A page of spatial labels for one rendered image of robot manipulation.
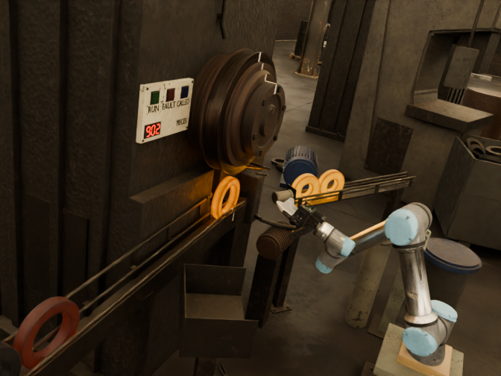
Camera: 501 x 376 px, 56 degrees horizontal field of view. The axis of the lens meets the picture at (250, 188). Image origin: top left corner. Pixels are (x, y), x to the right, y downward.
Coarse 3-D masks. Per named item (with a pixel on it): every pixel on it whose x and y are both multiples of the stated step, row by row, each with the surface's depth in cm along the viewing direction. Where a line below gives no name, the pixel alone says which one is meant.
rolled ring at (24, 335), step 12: (48, 300) 117; (60, 300) 118; (36, 312) 113; (48, 312) 114; (60, 312) 118; (72, 312) 123; (24, 324) 111; (36, 324) 112; (72, 324) 124; (24, 336) 110; (60, 336) 124; (24, 348) 111; (48, 348) 122; (24, 360) 112; (36, 360) 116
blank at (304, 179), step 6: (306, 174) 227; (300, 180) 224; (306, 180) 226; (312, 180) 228; (294, 186) 225; (300, 186) 226; (312, 186) 229; (318, 186) 231; (300, 192) 227; (306, 192) 232; (312, 192) 231; (306, 198) 231
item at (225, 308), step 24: (192, 264) 150; (192, 288) 153; (216, 288) 155; (240, 288) 156; (192, 312) 147; (216, 312) 149; (240, 312) 151; (192, 336) 129; (216, 336) 130; (240, 336) 131; (216, 360) 150
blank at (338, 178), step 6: (324, 174) 232; (330, 174) 232; (336, 174) 233; (318, 180) 233; (324, 180) 231; (330, 180) 233; (336, 180) 235; (342, 180) 237; (324, 186) 233; (336, 186) 238; (342, 186) 239; (318, 192) 235; (336, 192) 239; (330, 198) 239
